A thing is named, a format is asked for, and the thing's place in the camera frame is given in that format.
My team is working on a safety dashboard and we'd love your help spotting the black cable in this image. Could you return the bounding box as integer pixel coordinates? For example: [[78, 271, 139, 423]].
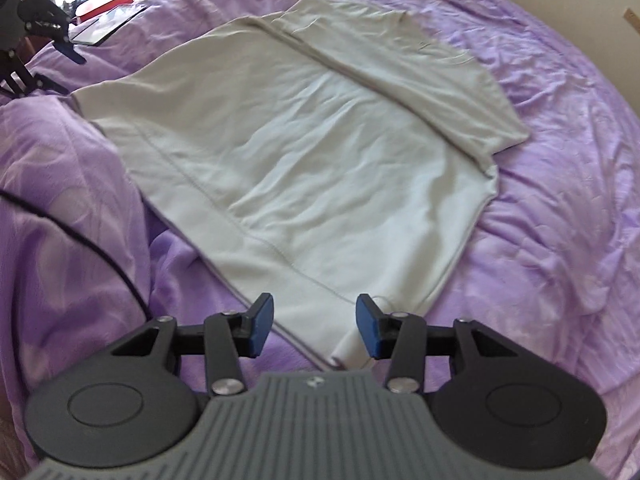
[[0, 190, 154, 321]]

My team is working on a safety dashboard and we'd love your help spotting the red and black box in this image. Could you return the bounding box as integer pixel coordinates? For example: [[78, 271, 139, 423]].
[[70, 0, 146, 47]]

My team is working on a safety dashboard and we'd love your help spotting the brown wall plate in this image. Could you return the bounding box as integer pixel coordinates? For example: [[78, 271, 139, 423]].
[[623, 8, 640, 34]]

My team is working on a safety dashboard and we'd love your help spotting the white printed t-shirt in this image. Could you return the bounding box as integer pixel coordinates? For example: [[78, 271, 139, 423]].
[[73, 0, 528, 370]]

